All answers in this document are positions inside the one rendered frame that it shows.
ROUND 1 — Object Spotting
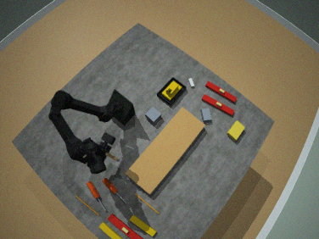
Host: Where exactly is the tan panel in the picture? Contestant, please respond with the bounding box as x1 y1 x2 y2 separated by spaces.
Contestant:
126 107 205 194

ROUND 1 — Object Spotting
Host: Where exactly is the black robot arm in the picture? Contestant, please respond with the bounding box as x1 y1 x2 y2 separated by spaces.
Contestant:
48 90 124 174

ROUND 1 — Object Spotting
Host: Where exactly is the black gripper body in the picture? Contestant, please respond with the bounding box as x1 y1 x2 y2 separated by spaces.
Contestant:
98 133 115 159

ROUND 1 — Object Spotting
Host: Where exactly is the red spirit level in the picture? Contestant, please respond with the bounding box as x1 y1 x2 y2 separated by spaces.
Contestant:
202 94 234 116
205 81 237 103
107 214 143 239

